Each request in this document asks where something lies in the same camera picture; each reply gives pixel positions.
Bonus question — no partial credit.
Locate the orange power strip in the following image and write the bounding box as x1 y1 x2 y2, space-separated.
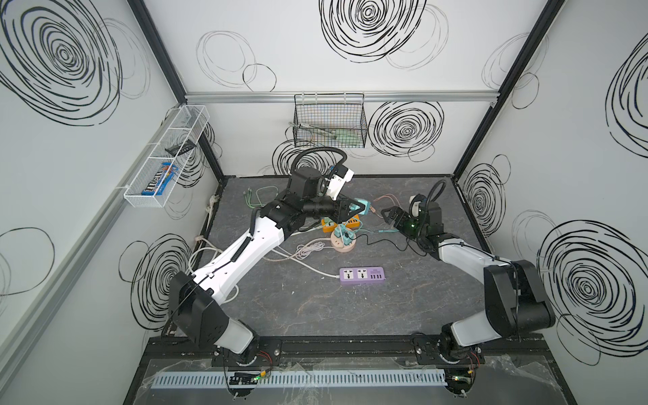
321 215 361 233

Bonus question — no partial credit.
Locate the teal charger plug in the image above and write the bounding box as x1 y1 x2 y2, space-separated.
333 224 347 239
354 198 371 215

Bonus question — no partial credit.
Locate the pink round power strip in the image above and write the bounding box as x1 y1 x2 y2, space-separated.
331 231 356 253

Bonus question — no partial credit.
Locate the purple power strip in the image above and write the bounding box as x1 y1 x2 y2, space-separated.
339 267 386 285

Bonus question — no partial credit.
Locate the green charger plug with cable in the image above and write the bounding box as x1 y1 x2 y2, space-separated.
244 186 279 209

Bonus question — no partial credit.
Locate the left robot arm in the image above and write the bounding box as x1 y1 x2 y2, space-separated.
169 165 365 364

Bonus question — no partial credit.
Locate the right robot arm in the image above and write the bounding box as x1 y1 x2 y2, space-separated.
381 199 556 363

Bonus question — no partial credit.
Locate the green item in basket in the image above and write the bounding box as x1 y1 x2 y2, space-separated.
332 128 365 148

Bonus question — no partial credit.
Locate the blue candy pack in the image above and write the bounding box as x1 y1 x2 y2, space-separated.
141 162 178 197

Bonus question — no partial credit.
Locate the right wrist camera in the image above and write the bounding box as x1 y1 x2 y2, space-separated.
408 193 426 218

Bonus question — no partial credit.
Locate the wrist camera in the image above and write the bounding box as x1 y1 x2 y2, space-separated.
408 193 426 218
325 165 354 201

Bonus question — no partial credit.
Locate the black cable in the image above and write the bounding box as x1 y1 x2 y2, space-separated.
353 232 421 252

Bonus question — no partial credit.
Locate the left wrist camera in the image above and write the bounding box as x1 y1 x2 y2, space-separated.
325 165 354 201

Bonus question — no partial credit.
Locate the white USB cable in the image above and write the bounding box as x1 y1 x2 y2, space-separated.
293 240 327 260

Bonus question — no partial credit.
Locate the black wire basket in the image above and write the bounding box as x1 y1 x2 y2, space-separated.
290 92 369 149

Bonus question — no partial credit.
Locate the white wall plug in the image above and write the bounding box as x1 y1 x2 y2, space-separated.
206 195 219 215

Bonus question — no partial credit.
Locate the white power cable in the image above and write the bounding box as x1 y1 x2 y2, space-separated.
186 237 341 307

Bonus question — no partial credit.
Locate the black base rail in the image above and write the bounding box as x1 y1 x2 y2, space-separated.
140 332 551 368

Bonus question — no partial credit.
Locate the grey cable duct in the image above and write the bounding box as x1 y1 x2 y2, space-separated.
150 369 447 389

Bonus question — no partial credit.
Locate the white wire shelf basket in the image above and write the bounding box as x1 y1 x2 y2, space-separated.
123 105 209 209

